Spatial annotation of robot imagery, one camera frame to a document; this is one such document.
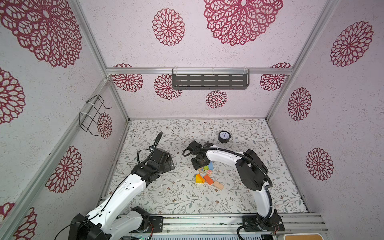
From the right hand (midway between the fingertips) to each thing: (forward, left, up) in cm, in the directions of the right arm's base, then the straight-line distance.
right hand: (196, 163), depth 95 cm
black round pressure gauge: (+21, -19, +1) cm, 29 cm away
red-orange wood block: (-10, -8, -2) cm, 12 cm away
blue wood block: (-1, -9, -1) cm, 9 cm away
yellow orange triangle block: (-11, -2, 0) cm, 11 cm away
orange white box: (-37, -48, +3) cm, 61 cm away
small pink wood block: (-5, -8, -1) cm, 10 cm away
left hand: (-9, +17, +11) cm, 22 cm away
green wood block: (-3, -6, +1) cm, 7 cm away
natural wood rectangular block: (-13, -13, 0) cm, 19 cm away
